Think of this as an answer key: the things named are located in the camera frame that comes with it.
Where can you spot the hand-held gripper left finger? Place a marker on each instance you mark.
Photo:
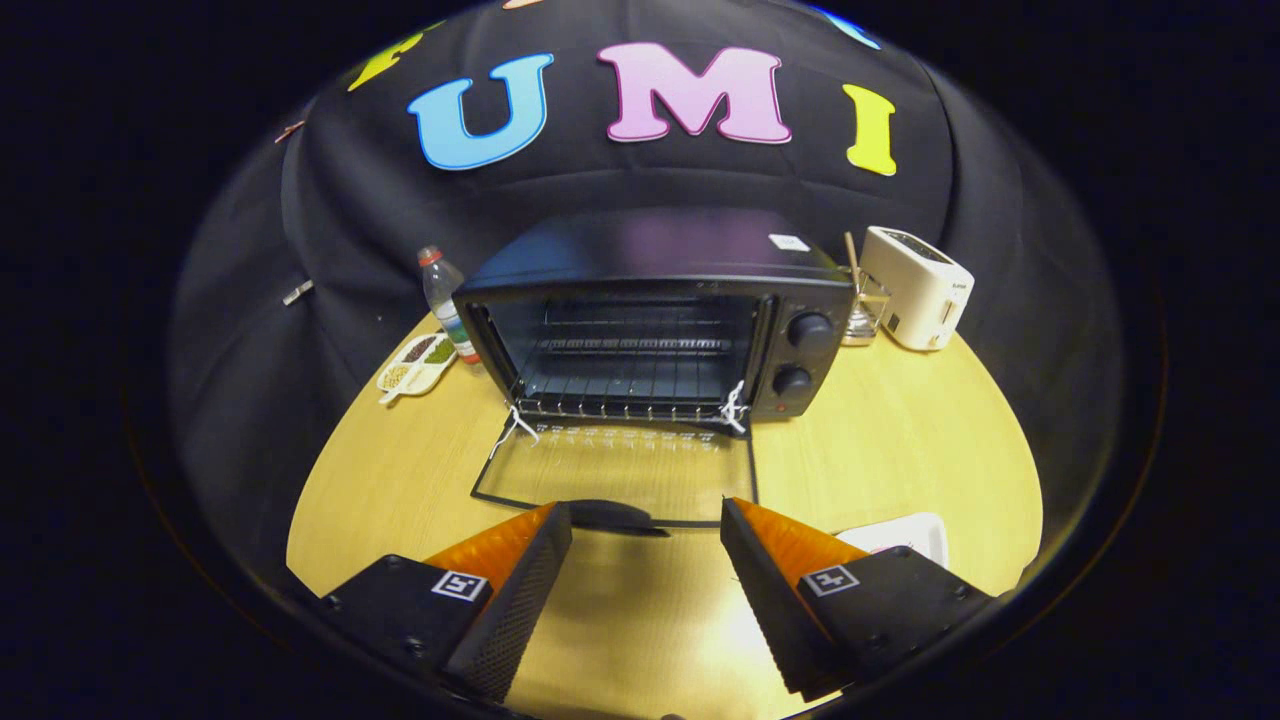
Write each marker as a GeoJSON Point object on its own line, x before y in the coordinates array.
{"type": "Point", "coordinates": [515, 605]}

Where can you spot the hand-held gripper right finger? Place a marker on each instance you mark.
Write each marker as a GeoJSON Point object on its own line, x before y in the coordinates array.
{"type": "Point", "coordinates": [768, 595]}

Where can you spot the white plate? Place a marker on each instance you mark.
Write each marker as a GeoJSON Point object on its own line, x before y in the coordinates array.
{"type": "Point", "coordinates": [905, 530]}

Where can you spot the black toaster oven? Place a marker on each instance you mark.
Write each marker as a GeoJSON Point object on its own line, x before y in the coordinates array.
{"type": "Point", "coordinates": [650, 250]}

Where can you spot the white toaster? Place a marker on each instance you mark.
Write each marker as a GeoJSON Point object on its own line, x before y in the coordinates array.
{"type": "Point", "coordinates": [915, 290]}

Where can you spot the divided snack dish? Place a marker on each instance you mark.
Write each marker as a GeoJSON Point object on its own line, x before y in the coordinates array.
{"type": "Point", "coordinates": [415, 365]}

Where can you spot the clear plastic bottle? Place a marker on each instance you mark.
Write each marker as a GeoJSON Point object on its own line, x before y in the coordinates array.
{"type": "Point", "coordinates": [445, 295]}

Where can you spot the wooden stick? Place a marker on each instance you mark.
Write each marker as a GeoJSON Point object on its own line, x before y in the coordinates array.
{"type": "Point", "coordinates": [852, 255]}

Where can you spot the silver clip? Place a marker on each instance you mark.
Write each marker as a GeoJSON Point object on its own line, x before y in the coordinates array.
{"type": "Point", "coordinates": [297, 292]}

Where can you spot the red clip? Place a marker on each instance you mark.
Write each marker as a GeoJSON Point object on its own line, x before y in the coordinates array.
{"type": "Point", "coordinates": [290, 131]}

